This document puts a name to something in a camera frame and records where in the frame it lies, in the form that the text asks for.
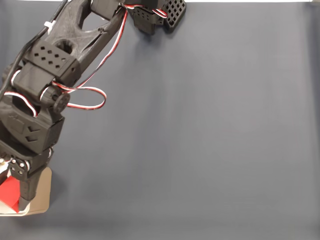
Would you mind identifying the red cube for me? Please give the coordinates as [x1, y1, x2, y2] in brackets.
[0, 176, 21, 214]

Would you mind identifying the beige box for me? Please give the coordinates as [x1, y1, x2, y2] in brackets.
[0, 167, 53, 216]

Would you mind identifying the white paper padding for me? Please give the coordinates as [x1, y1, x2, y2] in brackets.
[0, 199, 19, 215]

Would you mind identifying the white gripper servo wire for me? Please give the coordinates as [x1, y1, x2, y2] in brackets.
[3, 69, 38, 118]

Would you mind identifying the black camera cable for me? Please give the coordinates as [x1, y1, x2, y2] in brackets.
[0, 0, 70, 97]

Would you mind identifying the red white black servo wire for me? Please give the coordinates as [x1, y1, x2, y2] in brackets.
[51, 4, 169, 110]

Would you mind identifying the white cable tie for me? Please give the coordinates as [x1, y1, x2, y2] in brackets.
[43, 20, 57, 34]

